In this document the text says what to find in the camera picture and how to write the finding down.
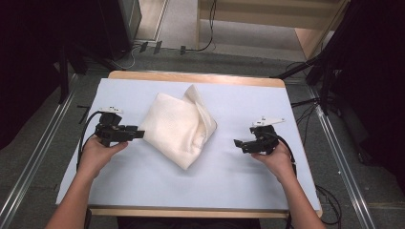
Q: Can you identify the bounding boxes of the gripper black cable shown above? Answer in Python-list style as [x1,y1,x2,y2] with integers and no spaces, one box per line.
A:
[269,131,299,177]
[75,111,106,172]

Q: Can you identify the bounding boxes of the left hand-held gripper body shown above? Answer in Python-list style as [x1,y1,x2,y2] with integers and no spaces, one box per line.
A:
[95,106,138,148]

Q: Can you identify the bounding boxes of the black cabinet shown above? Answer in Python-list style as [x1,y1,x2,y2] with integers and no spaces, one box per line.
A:
[97,0,143,62]

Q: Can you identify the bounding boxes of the black metal stand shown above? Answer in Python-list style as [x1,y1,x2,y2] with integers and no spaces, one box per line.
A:
[56,44,90,105]
[269,52,333,116]

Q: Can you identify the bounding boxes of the metal floor rail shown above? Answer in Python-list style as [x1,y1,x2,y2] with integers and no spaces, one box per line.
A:
[0,73,81,229]
[306,85,377,229]

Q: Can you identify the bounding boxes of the person's right hand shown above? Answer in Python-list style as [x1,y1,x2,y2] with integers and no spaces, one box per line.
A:
[251,141,297,184]

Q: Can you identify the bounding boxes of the white floor cable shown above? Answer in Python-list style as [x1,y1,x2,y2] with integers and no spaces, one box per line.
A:
[109,44,141,72]

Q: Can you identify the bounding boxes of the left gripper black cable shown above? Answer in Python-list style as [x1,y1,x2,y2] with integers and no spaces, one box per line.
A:
[75,111,106,172]

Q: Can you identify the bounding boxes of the wooden table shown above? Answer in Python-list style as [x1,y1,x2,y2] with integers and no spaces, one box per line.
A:
[88,70,324,219]

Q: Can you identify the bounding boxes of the black curtain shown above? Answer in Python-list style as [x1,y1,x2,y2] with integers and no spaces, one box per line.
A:
[318,0,405,192]
[0,0,108,151]

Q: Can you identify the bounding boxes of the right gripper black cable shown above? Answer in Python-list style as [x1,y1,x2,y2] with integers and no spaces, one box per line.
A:
[269,131,299,177]

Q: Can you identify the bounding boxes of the black floor cables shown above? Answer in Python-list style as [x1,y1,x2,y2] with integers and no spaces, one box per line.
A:
[314,184,344,227]

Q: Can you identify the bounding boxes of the person's left hand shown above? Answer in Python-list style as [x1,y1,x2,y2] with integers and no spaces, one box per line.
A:
[77,136,129,179]

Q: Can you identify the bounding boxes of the black hanging cable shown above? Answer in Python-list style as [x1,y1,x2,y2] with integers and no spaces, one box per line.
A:
[185,0,218,52]

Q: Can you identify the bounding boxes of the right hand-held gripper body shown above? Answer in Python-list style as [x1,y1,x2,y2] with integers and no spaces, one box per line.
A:
[249,116,286,156]

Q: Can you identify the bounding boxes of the light wooden shelf unit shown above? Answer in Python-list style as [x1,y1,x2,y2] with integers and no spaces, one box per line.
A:
[195,0,352,60]

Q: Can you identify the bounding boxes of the white mesh laundry bag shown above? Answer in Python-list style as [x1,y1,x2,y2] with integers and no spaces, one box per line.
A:
[139,84,219,171]

